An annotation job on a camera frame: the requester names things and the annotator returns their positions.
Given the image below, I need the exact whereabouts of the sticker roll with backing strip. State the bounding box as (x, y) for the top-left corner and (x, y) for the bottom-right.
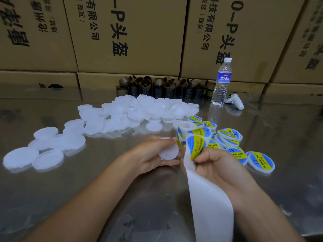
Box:
(177, 120), (234, 242)

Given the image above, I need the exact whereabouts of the person's left forearm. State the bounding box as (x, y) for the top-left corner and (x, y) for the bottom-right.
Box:
(23, 164), (142, 242)

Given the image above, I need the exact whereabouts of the person's left hand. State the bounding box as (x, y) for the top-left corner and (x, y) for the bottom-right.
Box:
(126, 136), (185, 175)

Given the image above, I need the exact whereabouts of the person's right forearm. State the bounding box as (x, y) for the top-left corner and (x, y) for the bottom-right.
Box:
(235, 185), (306, 242)

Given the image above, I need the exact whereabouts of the pile of white plastic lids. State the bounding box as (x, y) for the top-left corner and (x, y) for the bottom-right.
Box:
(2, 94), (200, 172)

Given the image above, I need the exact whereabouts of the clear plastic water bottle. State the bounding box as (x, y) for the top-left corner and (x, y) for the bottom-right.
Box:
(211, 57), (233, 107)

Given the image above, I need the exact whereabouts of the person's right hand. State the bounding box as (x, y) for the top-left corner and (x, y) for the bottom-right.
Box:
(194, 146), (260, 200)

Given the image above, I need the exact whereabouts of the stack of brown cardboard boxes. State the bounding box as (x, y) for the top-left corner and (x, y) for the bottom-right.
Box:
(0, 0), (323, 94)

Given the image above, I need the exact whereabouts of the white handheld controller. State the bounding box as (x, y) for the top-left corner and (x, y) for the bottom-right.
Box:
(224, 93), (245, 111)

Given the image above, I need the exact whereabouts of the row of dark cardboard tubes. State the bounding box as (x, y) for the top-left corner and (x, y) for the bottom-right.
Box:
(116, 75), (215, 98)

